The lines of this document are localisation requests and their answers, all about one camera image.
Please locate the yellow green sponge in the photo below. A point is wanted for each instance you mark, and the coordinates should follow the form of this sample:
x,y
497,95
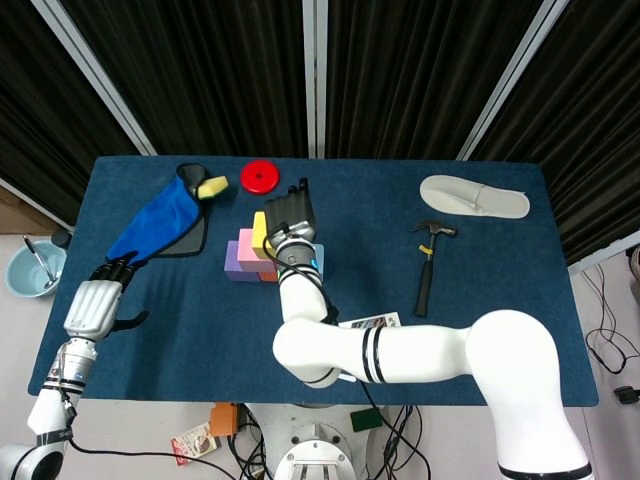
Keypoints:
x,y
212,187

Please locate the purple foam cube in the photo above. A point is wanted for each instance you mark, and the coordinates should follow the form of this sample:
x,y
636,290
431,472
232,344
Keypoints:
x,y
232,262

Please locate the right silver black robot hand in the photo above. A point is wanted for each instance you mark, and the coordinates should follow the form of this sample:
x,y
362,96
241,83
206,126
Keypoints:
x,y
290,215

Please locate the dark green block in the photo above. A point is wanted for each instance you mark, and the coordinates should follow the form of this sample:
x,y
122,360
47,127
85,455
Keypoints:
x,y
366,419

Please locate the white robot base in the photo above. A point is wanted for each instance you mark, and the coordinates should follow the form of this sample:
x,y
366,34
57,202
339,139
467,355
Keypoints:
x,y
310,450

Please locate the brown cardboard box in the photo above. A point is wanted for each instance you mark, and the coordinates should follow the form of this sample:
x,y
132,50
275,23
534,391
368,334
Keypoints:
x,y
20,215

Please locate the grey cloth black edged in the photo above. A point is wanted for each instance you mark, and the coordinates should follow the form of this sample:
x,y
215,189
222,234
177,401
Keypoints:
x,y
192,172

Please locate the pink foam cube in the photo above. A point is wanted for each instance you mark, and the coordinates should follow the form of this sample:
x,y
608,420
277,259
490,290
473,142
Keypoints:
x,y
245,247

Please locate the orange foam cube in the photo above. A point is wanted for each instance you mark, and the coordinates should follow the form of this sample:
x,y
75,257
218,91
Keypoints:
x,y
267,276

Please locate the black power plug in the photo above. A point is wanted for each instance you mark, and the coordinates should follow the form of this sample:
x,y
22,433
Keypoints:
x,y
627,395

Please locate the small black round cap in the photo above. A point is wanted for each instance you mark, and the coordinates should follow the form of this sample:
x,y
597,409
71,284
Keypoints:
x,y
61,238

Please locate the blue microfibre cloth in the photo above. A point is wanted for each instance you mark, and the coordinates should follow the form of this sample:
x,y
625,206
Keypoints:
x,y
155,220

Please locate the yellow foam cube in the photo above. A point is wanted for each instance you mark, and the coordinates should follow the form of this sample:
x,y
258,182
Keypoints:
x,y
259,232

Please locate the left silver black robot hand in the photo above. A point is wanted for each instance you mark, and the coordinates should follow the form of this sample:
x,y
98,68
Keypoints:
x,y
95,307

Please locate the red round disc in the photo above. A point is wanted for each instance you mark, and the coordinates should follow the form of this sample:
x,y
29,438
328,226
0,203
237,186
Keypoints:
x,y
265,180

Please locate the orange box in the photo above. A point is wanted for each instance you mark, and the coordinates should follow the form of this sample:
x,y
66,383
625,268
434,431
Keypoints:
x,y
224,420

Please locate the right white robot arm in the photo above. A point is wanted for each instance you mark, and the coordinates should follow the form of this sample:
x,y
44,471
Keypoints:
x,y
425,350

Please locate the white screen frame post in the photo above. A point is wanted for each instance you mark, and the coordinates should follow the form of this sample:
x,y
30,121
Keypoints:
x,y
515,80
315,75
95,80

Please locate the light blue foam cube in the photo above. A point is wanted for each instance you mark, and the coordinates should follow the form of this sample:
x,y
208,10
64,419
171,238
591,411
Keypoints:
x,y
320,260

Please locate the dragon picture postcard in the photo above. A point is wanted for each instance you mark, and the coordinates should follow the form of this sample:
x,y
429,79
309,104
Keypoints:
x,y
385,321

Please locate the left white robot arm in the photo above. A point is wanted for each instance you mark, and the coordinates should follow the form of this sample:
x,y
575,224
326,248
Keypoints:
x,y
50,405

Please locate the white fabric slipper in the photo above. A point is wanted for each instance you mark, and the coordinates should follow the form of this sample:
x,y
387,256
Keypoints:
x,y
450,192

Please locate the light blue bowl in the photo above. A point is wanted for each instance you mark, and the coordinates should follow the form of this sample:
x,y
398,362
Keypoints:
x,y
20,280

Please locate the black curtain panel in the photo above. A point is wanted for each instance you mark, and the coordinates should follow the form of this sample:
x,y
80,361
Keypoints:
x,y
400,75
200,75
600,125
40,100

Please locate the printed snack packet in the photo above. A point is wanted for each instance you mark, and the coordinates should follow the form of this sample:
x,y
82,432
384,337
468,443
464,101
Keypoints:
x,y
192,445

